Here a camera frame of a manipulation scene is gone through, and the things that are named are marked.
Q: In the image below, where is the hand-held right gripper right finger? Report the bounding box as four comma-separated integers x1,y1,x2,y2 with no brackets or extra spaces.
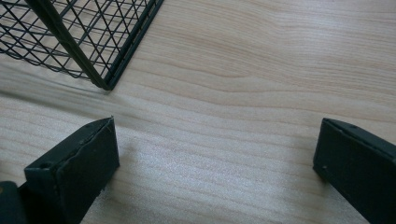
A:
312,118,396,224

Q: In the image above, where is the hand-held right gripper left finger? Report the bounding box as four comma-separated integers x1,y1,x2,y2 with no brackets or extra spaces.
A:
23,116,120,224

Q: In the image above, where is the black wire mesh basket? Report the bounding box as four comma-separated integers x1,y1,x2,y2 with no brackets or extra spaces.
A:
0,0,165,91

